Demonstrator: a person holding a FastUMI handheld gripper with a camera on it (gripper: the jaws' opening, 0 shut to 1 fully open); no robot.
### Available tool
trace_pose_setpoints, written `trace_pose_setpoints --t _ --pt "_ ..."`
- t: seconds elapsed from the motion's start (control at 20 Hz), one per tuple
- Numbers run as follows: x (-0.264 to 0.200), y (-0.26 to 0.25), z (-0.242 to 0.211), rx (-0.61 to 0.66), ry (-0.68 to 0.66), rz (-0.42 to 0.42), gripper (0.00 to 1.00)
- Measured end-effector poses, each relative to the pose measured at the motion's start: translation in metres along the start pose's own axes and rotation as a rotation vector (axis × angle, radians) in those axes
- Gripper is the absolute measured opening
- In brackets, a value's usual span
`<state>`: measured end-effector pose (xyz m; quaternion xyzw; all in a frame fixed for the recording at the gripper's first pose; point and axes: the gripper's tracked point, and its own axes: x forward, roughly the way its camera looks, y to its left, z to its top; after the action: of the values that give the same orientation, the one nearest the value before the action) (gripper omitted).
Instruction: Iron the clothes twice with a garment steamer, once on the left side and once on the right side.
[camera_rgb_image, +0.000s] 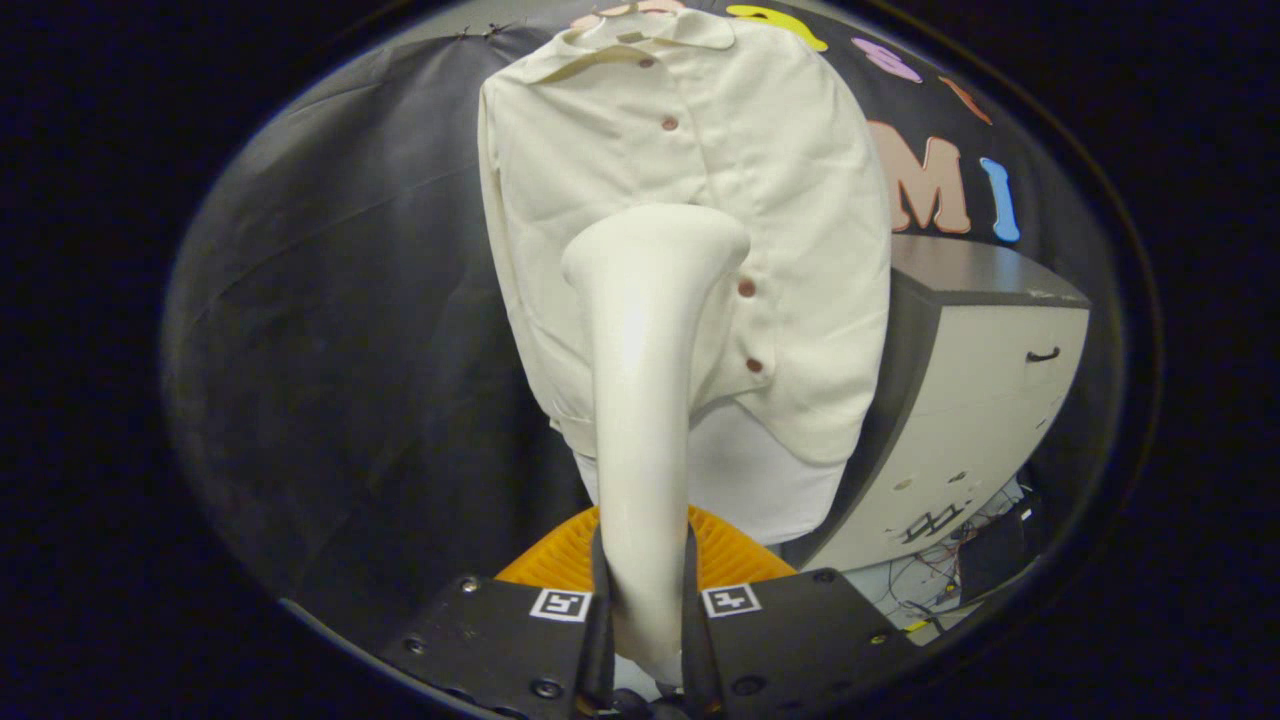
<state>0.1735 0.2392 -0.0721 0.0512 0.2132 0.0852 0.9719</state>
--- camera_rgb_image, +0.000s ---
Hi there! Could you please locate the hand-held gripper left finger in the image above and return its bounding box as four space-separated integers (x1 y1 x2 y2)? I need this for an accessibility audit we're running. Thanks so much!
378 505 614 720

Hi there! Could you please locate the cream button-up shirt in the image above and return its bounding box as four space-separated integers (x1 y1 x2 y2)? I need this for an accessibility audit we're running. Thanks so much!
477 8 894 466

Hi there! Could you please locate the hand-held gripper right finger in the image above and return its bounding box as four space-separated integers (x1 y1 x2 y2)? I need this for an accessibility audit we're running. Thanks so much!
683 505 926 716

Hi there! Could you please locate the tangle of cables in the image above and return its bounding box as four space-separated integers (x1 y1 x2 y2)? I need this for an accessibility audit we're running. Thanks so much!
880 480 1031 626

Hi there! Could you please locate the grey and white cabinet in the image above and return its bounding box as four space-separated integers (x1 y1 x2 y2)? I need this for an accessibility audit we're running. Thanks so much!
780 233 1091 573

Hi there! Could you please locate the black box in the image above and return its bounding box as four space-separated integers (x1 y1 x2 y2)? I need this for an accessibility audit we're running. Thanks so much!
955 495 1046 601

